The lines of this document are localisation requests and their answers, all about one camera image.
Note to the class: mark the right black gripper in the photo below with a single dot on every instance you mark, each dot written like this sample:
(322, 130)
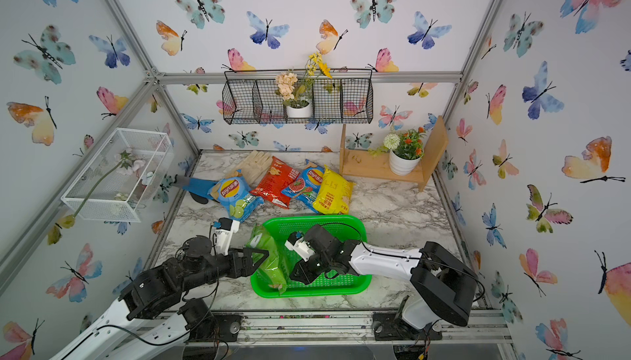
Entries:
(303, 278)

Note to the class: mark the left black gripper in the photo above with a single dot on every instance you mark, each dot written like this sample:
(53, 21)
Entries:
(247, 269)

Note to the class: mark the green chip bag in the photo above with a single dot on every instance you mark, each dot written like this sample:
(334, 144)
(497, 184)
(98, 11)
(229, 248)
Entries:
(271, 279)

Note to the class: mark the yellow chip bag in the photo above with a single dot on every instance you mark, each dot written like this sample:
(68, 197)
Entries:
(335, 194)

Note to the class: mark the blue lime chip bag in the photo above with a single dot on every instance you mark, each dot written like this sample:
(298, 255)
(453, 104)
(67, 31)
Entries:
(234, 194)

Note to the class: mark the blue tomato chip bag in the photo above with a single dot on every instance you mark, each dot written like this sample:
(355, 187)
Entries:
(307, 185)

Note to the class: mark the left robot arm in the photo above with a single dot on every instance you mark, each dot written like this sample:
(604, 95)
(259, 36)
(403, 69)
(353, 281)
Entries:
(151, 314)

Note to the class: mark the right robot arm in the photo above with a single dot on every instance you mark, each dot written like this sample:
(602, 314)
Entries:
(446, 287)

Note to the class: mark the green plastic basket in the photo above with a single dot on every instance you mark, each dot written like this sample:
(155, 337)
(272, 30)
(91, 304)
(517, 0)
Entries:
(343, 227)

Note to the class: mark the red chip bag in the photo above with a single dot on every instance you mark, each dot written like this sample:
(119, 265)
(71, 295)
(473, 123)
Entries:
(279, 176)

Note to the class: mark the beige work glove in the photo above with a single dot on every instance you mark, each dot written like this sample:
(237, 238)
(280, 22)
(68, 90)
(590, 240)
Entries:
(252, 168)

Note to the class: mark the wooden corner shelf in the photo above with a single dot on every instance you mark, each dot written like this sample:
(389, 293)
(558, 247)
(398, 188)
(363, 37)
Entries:
(361, 163)

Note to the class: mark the white pot green plant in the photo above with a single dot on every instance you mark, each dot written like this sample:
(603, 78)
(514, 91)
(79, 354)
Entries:
(405, 150)

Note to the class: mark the white pot beige flowers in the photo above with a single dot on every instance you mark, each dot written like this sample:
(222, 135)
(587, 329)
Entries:
(289, 88)

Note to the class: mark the pink artificial flower stem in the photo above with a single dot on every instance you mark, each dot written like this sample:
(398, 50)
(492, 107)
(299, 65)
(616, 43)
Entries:
(106, 189)

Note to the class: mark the yellow artificial flower sprig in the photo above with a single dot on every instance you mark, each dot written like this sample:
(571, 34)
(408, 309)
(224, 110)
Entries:
(315, 68)

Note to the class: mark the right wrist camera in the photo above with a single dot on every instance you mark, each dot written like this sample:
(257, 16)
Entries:
(296, 243)

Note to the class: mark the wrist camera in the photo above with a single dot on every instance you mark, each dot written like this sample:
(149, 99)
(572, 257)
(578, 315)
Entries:
(221, 234)
(296, 243)

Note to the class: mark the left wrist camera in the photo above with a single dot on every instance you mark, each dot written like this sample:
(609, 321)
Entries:
(221, 234)

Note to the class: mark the black wire wall basket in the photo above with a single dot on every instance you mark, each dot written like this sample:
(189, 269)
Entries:
(343, 96)

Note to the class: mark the white wire mesh box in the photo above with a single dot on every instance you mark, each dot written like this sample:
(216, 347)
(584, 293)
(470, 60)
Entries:
(155, 147)

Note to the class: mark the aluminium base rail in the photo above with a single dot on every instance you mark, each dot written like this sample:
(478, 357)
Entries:
(346, 327)

